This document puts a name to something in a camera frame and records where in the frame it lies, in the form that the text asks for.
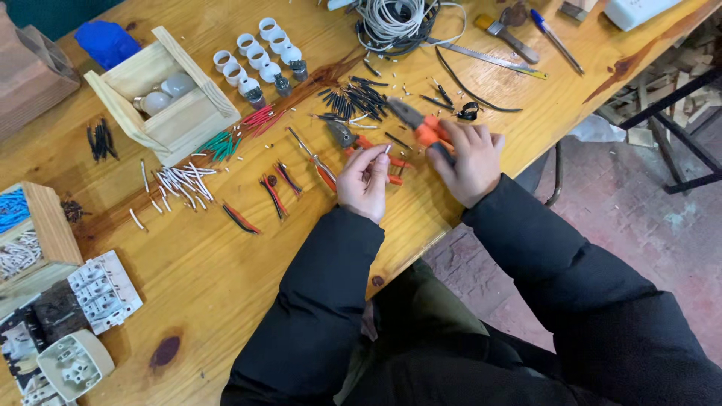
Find person's right hand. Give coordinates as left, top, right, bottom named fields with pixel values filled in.
left=427, top=120, right=507, bottom=209

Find person's left hand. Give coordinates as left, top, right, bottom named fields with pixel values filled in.
left=337, top=144, right=391, bottom=225

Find orange combination pliers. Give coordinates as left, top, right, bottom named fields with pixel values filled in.
left=386, top=97, right=458, bottom=168

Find orange side cutter pliers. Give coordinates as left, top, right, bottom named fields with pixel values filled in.
left=326, top=120, right=413, bottom=187

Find metal table leg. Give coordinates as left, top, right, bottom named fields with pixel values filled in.
left=543, top=140, right=565, bottom=208

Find metal saw blade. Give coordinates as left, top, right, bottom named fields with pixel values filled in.
left=425, top=36, right=549, bottom=80

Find white plastic bag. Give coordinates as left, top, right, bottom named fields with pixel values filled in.
left=566, top=114, right=628, bottom=145

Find paint brush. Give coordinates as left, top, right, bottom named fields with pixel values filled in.
left=474, top=14, right=541, bottom=64

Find person's olive trousers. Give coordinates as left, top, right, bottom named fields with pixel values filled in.
left=349, top=258, right=528, bottom=406

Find blue pen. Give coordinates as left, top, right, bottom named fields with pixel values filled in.
left=529, top=8, right=585, bottom=76

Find brown rusty object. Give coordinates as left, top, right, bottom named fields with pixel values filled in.
left=499, top=2, right=529, bottom=28

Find group of white lamp holders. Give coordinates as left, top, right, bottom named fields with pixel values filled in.
left=212, top=17, right=310, bottom=111

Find open wooden box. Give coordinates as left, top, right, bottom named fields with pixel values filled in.
left=84, top=25, right=242, bottom=168

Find white light bulb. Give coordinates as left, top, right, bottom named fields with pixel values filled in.
left=132, top=91, right=173, bottom=117
left=161, top=72, right=197, bottom=98

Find heap of wood scraps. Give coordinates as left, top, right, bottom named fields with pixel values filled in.
left=585, top=23, right=722, bottom=148

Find white power strip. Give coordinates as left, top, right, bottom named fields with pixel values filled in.
left=603, top=0, right=684, bottom=32

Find small heap of copper strands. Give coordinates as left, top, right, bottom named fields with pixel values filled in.
left=60, top=197, right=86, bottom=224

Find blue plastic object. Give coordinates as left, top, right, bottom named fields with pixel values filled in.
left=74, top=20, right=142, bottom=72

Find brown cardboard box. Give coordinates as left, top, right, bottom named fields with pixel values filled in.
left=0, top=5, right=81, bottom=143

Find heap of white socket parts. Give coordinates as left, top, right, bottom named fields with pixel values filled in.
left=0, top=307, right=68, bottom=406

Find long black cable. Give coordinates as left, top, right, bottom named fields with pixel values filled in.
left=434, top=45, right=524, bottom=114

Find large pile black wire pieces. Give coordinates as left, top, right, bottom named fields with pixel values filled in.
left=309, top=76, right=391, bottom=123

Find pile of red wire pieces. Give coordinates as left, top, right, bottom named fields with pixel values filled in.
left=241, top=104, right=287, bottom=139

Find pile of green wire pieces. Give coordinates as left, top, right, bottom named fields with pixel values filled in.
left=193, top=130, right=244, bottom=164

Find coil of grey cable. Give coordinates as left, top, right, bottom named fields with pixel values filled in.
left=355, top=0, right=468, bottom=58

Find pile of white wire pieces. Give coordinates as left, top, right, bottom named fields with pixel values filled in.
left=129, top=159, right=218, bottom=232

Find black metal frame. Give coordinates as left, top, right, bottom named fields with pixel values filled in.
left=617, top=67, right=722, bottom=196

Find small bundle of black wires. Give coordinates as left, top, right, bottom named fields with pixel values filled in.
left=86, top=117, right=120, bottom=164

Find white switch module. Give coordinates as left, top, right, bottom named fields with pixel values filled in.
left=67, top=250, right=144, bottom=337

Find wooden box of wire pieces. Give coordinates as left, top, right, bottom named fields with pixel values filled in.
left=0, top=181, right=85, bottom=318

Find white wall socket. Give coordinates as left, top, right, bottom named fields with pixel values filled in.
left=36, top=329, right=116, bottom=403

